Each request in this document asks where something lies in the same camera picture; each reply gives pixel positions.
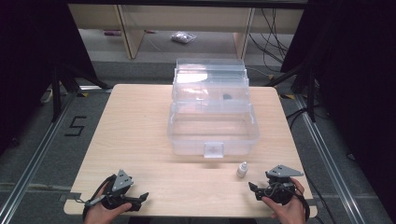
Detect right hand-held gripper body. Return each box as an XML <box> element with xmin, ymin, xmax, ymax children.
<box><xmin>261</xmin><ymin>164</ymin><xmax>305</xmax><ymax>206</ymax></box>

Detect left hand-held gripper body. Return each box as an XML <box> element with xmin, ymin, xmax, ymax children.
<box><xmin>100</xmin><ymin>169</ymin><xmax>140</xmax><ymax>213</ymax></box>

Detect small white dropper bottle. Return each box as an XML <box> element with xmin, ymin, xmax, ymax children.
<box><xmin>235</xmin><ymin>161</ymin><xmax>249</xmax><ymax>179</ymax></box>

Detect clear plastic storage box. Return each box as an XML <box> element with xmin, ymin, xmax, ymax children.
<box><xmin>166</xmin><ymin>57</ymin><xmax>262</xmax><ymax>160</ymax></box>

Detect person's right hand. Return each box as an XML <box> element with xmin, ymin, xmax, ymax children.
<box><xmin>261</xmin><ymin>176</ymin><xmax>308</xmax><ymax>224</ymax></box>

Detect person's left hand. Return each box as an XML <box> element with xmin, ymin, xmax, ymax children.
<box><xmin>83</xmin><ymin>186</ymin><xmax>134</xmax><ymax>224</ymax></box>

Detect black metal stand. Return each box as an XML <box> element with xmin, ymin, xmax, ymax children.
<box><xmin>50</xmin><ymin>63</ymin><xmax>110</xmax><ymax>123</ymax></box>
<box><xmin>263</xmin><ymin>61</ymin><xmax>318</xmax><ymax>123</ymax></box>

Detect dark curtain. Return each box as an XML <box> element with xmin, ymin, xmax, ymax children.
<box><xmin>279</xmin><ymin>0</ymin><xmax>396</xmax><ymax>216</ymax></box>
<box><xmin>0</xmin><ymin>0</ymin><xmax>98</xmax><ymax>157</ymax></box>

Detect clear plastic bag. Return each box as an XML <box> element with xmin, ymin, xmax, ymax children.
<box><xmin>170</xmin><ymin>31</ymin><xmax>198</xmax><ymax>45</ymax></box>

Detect white shelf unit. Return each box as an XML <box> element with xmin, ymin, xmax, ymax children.
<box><xmin>67</xmin><ymin>3</ymin><xmax>304</xmax><ymax>61</ymax></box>

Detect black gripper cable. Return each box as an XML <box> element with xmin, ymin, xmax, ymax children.
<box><xmin>291</xmin><ymin>186</ymin><xmax>311</xmax><ymax>222</ymax></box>
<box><xmin>81</xmin><ymin>174</ymin><xmax>117</xmax><ymax>221</ymax></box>

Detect metal floor rail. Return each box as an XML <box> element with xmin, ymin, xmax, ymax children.
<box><xmin>0</xmin><ymin>90</ymin><xmax>79</xmax><ymax>224</ymax></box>
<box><xmin>293</xmin><ymin>92</ymin><xmax>366</xmax><ymax>224</ymax></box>

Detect black floor cables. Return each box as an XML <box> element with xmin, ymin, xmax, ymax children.
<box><xmin>247</xmin><ymin>7</ymin><xmax>291</xmax><ymax>65</ymax></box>

